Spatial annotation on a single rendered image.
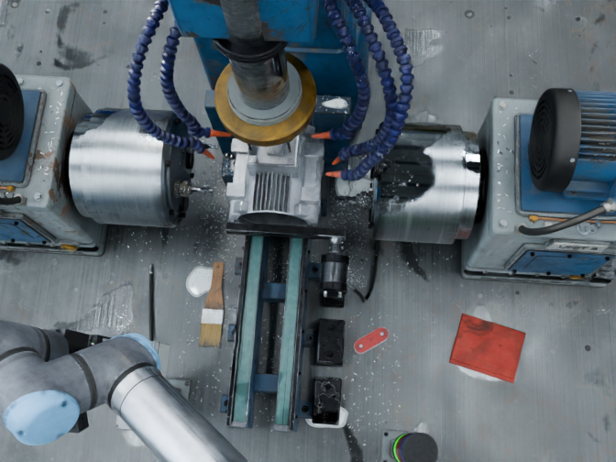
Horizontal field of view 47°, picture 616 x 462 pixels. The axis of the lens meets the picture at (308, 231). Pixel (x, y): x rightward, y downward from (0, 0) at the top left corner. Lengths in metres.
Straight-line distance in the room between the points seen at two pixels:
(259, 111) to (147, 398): 0.50
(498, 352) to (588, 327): 0.22
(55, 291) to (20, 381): 0.74
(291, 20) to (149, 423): 0.59
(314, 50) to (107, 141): 0.46
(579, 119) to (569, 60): 0.74
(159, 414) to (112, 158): 0.60
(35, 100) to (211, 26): 0.62
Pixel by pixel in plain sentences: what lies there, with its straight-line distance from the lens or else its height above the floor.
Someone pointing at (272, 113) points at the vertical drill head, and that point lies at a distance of 1.21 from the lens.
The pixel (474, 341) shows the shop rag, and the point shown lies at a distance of 1.68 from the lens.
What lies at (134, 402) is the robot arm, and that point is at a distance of 1.07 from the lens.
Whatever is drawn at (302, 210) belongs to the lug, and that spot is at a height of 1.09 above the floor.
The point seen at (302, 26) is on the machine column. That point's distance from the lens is 1.00.
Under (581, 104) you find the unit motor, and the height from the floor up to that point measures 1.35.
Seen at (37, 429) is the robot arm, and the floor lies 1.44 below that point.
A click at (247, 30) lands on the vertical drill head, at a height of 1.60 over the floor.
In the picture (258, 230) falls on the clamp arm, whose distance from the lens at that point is 1.48.
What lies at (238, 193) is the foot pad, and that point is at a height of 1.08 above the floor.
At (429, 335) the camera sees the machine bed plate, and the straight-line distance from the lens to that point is 1.67.
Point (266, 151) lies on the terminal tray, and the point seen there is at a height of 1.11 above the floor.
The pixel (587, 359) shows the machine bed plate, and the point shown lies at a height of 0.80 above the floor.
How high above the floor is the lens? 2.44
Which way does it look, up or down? 73 degrees down
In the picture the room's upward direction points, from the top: 7 degrees counter-clockwise
